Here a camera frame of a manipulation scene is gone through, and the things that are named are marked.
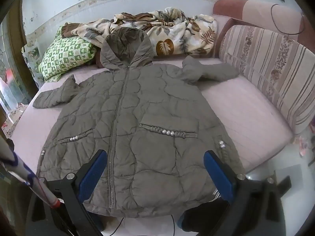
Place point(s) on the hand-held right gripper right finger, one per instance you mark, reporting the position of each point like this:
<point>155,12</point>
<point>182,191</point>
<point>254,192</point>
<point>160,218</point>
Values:
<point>217,177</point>

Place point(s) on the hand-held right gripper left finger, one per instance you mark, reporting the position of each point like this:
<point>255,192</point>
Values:
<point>93,175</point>

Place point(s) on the grey quilted hooded jacket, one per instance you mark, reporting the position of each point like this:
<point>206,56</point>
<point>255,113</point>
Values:
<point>137,127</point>

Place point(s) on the white patterned rod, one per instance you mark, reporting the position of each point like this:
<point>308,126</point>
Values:
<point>23,170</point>

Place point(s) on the pink sofa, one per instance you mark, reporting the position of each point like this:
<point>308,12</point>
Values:
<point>246,108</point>

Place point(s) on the grey floor sheet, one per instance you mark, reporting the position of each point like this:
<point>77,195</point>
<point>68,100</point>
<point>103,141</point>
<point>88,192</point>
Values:
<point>295,170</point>

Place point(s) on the pink floral slipper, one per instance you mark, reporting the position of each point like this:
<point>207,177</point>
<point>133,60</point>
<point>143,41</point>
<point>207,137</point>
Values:
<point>302,145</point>

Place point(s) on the floral cloth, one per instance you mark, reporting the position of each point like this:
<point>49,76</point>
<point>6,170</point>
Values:
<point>11,120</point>

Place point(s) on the striped sofa back cushion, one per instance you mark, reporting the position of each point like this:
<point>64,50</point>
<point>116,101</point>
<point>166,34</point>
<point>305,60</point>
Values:
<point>270,68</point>

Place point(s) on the green patterned pillow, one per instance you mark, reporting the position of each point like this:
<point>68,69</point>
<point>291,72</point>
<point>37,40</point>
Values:
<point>65,54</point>

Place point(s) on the printed plastic bag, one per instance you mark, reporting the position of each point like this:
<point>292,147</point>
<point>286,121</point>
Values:
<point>30,54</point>

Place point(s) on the leaf print blanket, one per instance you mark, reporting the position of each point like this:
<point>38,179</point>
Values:
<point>169,29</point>

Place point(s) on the wooden door frame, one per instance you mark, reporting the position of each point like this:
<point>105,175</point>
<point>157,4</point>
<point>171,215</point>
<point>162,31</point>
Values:
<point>17,29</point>

